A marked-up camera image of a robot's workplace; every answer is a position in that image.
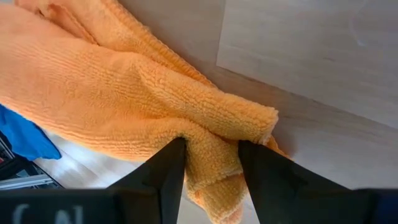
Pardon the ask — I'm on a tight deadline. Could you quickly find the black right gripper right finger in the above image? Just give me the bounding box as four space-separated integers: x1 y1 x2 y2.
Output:
238 139 374 224

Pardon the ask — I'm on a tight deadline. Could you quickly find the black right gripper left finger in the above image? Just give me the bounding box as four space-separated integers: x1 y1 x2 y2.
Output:
107 138 187 224

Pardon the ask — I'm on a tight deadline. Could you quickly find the orange microfiber towel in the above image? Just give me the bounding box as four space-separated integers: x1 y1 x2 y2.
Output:
0 0 290 224

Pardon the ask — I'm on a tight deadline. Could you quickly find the blue microfiber towel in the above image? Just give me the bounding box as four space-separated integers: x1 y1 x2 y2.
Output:
0 104 62 162

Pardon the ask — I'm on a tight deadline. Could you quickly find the silver aluminium rail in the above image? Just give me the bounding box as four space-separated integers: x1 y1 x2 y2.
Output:
0 173 54 191

